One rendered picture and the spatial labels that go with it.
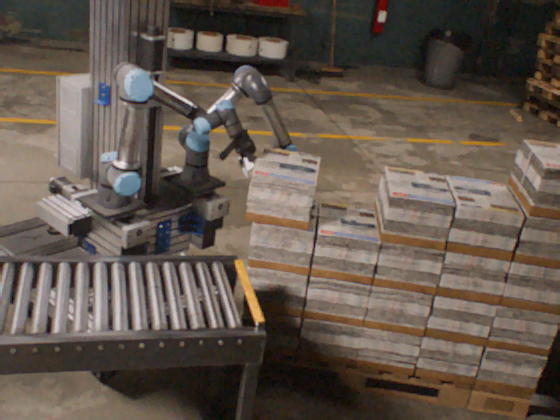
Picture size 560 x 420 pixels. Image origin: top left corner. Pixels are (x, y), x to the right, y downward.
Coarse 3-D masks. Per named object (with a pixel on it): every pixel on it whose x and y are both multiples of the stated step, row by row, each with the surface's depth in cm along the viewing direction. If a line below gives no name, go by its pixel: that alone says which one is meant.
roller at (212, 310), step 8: (200, 264) 267; (200, 272) 262; (208, 272) 263; (200, 280) 258; (208, 280) 256; (200, 288) 255; (208, 288) 251; (208, 296) 246; (208, 304) 242; (216, 304) 243; (208, 312) 239; (216, 312) 238; (208, 320) 236; (216, 320) 233
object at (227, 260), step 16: (0, 256) 252; (16, 256) 254; (32, 256) 255; (48, 256) 257; (64, 256) 258; (80, 256) 260; (96, 256) 261; (112, 256) 263; (128, 256) 265; (144, 256) 266; (160, 256) 268; (176, 256) 269; (192, 256) 271; (208, 256) 273; (224, 256) 275; (0, 272) 251; (16, 272) 252; (144, 272) 265; (160, 272) 267; (176, 272) 268; (32, 288) 257
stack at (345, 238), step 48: (288, 240) 302; (336, 240) 300; (288, 288) 312; (336, 288) 310; (384, 288) 309; (480, 288) 304; (288, 336) 323; (336, 336) 322; (384, 336) 319; (480, 336) 315; (336, 384) 332; (432, 384) 328
